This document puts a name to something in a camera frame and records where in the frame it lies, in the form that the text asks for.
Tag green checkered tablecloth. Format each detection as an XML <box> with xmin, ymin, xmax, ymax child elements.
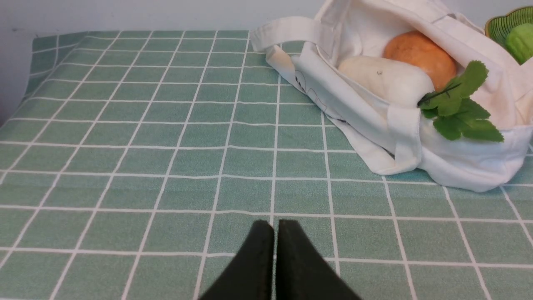
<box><xmin>0</xmin><ymin>31</ymin><xmax>533</xmax><ymax>300</ymax></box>

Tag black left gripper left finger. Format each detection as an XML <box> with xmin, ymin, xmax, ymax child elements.
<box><xmin>200</xmin><ymin>220</ymin><xmax>274</xmax><ymax>300</ymax></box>

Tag orange potato in bag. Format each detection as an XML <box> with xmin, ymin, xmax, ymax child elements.
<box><xmin>382</xmin><ymin>31</ymin><xmax>457</xmax><ymax>90</ymax></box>

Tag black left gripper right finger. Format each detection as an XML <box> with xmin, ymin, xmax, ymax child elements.
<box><xmin>276</xmin><ymin>220</ymin><xmax>361</xmax><ymax>300</ymax></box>

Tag green leaf-shaped plate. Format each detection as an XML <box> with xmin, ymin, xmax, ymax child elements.
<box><xmin>485</xmin><ymin>5</ymin><xmax>533</xmax><ymax>46</ymax></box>

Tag white cloth tote bag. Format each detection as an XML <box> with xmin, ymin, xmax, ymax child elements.
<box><xmin>251</xmin><ymin>0</ymin><xmax>532</xmax><ymax>192</ymax></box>

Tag light green vegetable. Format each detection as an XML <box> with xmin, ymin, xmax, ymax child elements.
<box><xmin>504</xmin><ymin>23</ymin><xmax>533</xmax><ymax>65</ymax></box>

